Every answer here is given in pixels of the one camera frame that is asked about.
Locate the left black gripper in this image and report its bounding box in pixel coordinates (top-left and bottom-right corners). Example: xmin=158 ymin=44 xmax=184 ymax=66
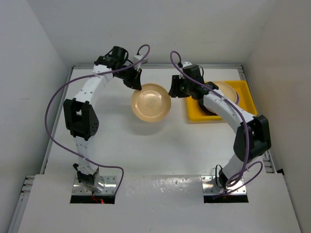
xmin=114 ymin=64 xmax=142 ymax=90

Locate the orange plate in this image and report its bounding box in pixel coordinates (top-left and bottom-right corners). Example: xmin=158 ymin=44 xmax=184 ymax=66
xmin=131 ymin=83 xmax=172 ymax=123
xmin=214 ymin=81 xmax=238 ymax=103

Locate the steel rimmed plate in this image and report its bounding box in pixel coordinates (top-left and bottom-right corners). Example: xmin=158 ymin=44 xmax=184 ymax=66
xmin=198 ymin=99 xmax=217 ymax=116

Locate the purple plate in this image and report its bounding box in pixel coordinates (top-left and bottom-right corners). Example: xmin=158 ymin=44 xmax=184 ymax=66
xmin=235 ymin=92 xmax=241 ymax=105

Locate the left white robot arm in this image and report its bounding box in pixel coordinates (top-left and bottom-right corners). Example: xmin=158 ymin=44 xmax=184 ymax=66
xmin=63 ymin=46 xmax=147 ymax=190

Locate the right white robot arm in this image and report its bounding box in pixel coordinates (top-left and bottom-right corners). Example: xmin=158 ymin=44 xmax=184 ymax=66
xmin=169 ymin=62 xmax=271 ymax=188

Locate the yellow plastic bin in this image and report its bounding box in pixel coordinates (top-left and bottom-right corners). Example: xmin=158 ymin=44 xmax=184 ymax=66
xmin=186 ymin=81 xmax=257 ymax=123

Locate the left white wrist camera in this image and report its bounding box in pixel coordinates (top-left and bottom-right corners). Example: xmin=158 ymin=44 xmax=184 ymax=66
xmin=132 ymin=55 xmax=148 ymax=65

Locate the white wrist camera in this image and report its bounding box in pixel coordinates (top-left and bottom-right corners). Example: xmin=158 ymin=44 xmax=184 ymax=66
xmin=182 ymin=62 xmax=192 ymax=68
xmin=132 ymin=55 xmax=148 ymax=65

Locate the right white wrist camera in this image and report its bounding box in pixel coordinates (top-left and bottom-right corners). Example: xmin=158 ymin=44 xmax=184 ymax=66
xmin=182 ymin=62 xmax=192 ymax=68

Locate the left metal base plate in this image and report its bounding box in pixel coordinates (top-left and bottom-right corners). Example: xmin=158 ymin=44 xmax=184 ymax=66
xmin=71 ymin=174 xmax=117 ymax=196

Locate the metal base plate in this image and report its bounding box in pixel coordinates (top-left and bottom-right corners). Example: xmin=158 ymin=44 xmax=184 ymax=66
xmin=201 ymin=175 xmax=247 ymax=197
xmin=71 ymin=174 xmax=117 ymax=196

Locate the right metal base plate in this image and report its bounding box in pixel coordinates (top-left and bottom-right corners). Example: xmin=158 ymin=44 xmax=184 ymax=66
xmin=201 ymin=175 xmax=247 ymax=197

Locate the aluminium frame rail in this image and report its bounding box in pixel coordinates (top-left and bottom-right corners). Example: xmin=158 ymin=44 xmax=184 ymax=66
xmin=7 ymin=63 xmax=279 ymax=233

